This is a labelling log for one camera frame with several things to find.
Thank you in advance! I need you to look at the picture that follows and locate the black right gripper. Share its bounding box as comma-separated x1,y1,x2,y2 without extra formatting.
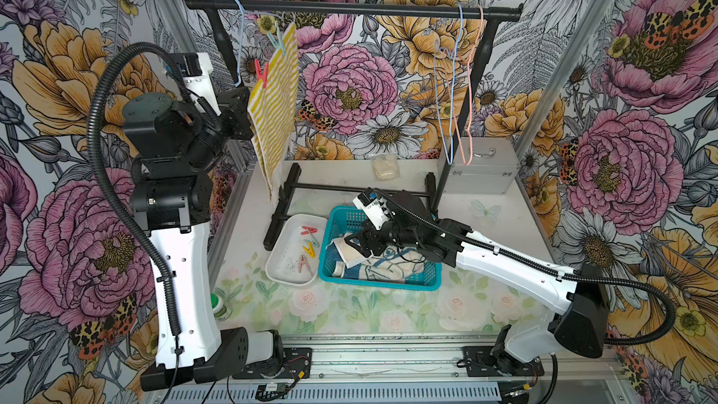
345,214,422,258

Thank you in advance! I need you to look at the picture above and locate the yellow striped towel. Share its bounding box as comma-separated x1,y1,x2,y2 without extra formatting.
248,24,299,202

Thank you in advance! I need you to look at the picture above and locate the red clothespin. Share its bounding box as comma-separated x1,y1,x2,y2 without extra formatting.
301,226,318,236
254,59,270,89

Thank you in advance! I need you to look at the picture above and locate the teal plastic basket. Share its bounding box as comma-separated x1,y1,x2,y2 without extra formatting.
319,206,441,292

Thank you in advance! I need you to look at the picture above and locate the blue and beige towel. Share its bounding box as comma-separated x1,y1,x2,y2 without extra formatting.
322,237,441,287

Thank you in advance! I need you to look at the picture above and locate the pink wire hanger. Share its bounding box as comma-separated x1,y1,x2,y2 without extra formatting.
454,3,486,166

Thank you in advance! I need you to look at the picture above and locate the mint clothespin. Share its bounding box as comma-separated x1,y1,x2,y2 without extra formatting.
310,233,322,249

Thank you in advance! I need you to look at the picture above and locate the black clothes rack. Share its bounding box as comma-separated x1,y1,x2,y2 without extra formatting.
184,0,525,251

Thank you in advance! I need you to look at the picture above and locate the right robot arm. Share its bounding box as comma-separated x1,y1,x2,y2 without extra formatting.
346,189,608,370

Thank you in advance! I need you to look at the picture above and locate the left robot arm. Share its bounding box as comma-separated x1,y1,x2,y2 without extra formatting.
123,87,285,392

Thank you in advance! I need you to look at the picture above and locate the clear plastic bag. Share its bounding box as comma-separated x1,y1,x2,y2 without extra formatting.
371,153,400,181

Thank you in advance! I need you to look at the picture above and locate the green clothespin on yellow towel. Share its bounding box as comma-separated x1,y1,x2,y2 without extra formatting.
267,27,286,53

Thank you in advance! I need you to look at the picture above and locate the silver aluminium case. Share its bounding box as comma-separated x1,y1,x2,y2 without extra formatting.
444,137,520,195

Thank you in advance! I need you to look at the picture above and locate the white plastic tray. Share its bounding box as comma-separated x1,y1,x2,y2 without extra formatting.
265,214,327,287

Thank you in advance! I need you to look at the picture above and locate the green capped white bottle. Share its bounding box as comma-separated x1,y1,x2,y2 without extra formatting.
211,293,232,321

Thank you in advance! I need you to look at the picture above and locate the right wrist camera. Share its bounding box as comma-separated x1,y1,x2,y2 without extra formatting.
353,188,394,230

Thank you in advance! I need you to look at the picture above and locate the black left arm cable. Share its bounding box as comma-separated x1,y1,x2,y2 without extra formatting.
86,41,194,404

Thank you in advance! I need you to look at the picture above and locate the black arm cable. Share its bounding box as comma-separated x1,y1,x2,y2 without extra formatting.
86,41,194,404
375,189,677,346

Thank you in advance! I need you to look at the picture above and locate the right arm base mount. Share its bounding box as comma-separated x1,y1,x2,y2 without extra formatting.
455,345,545,377

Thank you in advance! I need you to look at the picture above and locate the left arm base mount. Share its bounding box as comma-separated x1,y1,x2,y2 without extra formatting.
232,347,313,381

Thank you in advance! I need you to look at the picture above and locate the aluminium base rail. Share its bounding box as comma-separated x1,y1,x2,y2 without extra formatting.
145,336,638,403

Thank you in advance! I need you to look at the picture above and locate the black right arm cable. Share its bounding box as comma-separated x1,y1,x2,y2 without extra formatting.
375,189,677,346

